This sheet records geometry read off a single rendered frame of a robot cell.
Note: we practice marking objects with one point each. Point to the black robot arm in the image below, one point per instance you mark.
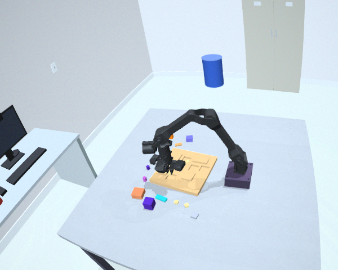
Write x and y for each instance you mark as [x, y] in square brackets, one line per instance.
[161, 139]

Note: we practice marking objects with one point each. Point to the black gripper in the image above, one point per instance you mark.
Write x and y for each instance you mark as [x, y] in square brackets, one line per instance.
[174, 165]

